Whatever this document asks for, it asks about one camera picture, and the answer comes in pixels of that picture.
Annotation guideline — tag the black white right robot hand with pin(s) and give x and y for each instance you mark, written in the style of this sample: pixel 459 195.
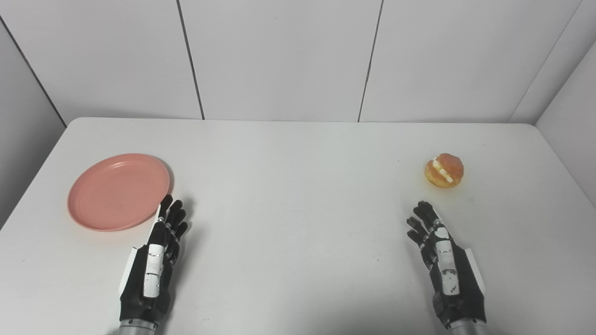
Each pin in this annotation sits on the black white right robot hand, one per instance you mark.
pixel 449 274

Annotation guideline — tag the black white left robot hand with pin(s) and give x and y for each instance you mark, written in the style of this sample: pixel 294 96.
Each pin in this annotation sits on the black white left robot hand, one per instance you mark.
pixel 153 270

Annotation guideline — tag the pink round plate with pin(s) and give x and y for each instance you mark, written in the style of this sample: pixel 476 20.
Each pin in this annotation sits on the pink round plate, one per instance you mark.
pixel 116 193

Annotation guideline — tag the cream puff pastry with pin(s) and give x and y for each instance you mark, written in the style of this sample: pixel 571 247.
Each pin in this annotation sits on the cream puff pastry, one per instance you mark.
pixel 444 171

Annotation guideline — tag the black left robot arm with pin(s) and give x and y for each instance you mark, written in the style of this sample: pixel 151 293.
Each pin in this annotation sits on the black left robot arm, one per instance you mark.
pixel 137 328

